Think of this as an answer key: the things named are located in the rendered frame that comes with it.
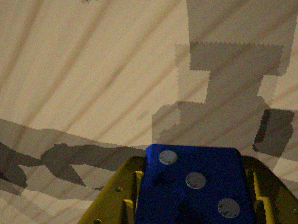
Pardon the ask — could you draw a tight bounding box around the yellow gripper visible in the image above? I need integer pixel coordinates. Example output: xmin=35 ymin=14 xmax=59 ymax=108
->
xmin=77 ymin=155 xmax=298 ymax=224

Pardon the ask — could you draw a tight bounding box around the blue die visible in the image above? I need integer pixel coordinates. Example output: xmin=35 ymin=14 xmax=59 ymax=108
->
xmin=134 ymin=144 xmax=258 ymax=224

